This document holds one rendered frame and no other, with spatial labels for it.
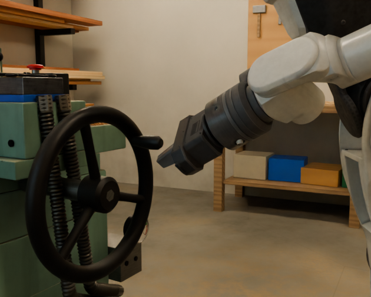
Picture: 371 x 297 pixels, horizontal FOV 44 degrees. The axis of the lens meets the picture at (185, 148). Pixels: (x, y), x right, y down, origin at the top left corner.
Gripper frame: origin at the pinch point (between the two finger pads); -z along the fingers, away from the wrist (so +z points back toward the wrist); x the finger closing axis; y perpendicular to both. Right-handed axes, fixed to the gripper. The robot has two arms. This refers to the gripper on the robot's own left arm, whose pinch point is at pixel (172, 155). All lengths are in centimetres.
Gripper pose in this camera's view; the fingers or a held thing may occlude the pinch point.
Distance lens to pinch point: 80.1
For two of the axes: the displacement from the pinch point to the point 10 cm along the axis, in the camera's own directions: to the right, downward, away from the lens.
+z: 7.4, -4.4, -5.2
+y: -6.6, -6.4, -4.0
